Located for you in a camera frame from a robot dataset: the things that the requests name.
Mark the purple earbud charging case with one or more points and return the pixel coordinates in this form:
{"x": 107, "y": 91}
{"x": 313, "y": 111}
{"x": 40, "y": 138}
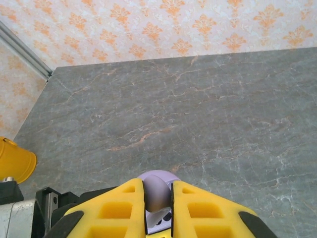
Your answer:
{"x": 156, "y": 191}

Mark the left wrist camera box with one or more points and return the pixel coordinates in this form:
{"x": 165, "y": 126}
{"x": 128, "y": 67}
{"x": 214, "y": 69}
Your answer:
{"x": 15, "y": 220}

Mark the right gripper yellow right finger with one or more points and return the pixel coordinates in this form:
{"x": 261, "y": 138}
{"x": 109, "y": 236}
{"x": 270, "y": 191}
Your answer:
{"x": 205, "y": 215}

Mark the yellow metal pen cup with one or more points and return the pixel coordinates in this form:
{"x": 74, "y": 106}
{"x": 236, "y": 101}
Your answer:
{"x": 15, "y": 161}

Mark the left aluminium frame post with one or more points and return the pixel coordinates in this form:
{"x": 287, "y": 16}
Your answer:
{"x": 24, "y": 50}

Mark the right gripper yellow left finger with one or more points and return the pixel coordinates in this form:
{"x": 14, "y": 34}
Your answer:
{"x": 111, "y": 213}

